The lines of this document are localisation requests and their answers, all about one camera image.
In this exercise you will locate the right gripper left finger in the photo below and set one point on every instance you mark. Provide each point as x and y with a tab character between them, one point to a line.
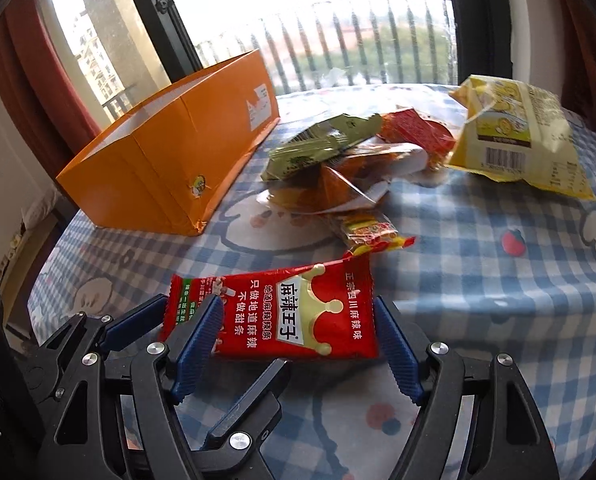
117	419

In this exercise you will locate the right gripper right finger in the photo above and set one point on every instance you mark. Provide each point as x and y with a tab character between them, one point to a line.
506	436

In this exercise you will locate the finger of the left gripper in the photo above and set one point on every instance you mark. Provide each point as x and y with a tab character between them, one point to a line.
232	447
48	368

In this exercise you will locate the red spicy strip packet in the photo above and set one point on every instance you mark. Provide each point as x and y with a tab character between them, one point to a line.
321	311

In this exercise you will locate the small yellow red packet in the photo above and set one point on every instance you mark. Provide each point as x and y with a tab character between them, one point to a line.
368	230

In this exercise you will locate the green snack packet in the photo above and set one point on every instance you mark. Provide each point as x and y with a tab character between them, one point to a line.
318	143

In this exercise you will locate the brown triangular meat packet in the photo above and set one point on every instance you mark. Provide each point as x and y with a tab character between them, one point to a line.
357	179

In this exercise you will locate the pale yellow chips bag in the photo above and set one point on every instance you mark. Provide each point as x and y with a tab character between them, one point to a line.
514	132

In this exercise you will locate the red sauce snack packet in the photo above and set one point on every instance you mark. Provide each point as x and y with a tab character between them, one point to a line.
407	126

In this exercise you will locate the blue checkered bear tablecloth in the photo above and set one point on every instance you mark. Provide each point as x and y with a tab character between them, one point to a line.
494	268

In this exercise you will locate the orange cardboard box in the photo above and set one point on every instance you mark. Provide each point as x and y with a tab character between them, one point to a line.
165	166

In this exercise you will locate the dark red left curtain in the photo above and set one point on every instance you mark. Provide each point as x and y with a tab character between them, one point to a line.
37	93

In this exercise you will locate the balcony metal railing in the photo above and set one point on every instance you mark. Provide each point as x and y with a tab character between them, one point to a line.
396	44

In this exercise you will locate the black window frame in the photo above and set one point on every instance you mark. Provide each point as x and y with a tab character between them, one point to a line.
168	15

